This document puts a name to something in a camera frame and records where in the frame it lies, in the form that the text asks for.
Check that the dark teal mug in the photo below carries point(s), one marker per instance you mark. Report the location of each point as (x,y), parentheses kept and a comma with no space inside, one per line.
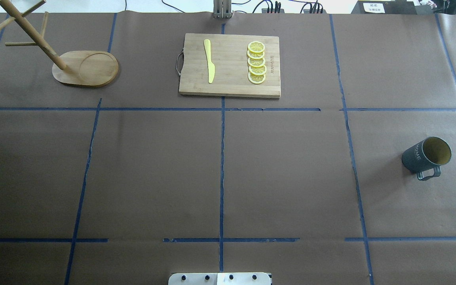
(426,158)

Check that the wooden cup rack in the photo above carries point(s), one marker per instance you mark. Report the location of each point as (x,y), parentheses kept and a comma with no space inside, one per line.
(83,68)

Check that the lemon slice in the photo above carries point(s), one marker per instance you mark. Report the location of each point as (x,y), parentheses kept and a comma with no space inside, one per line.
(256,62)
(256,47)
(255,56)
(257,70)
(256,79)

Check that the yellow plastic knife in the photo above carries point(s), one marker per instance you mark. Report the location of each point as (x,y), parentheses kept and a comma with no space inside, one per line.
(210,64)

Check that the bamboo cutting board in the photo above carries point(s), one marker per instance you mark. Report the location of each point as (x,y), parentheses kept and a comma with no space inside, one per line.
(229,54)

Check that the black power strip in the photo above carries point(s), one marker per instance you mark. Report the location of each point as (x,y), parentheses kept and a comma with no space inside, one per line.
(291,6)

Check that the black box with label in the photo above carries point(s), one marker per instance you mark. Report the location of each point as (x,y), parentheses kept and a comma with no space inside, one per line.
(391,7)

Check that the aluminium frame post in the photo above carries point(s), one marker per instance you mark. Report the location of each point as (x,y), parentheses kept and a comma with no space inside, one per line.
(222,9)

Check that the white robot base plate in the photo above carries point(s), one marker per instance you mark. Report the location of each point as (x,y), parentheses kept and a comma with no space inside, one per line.
(221,278)

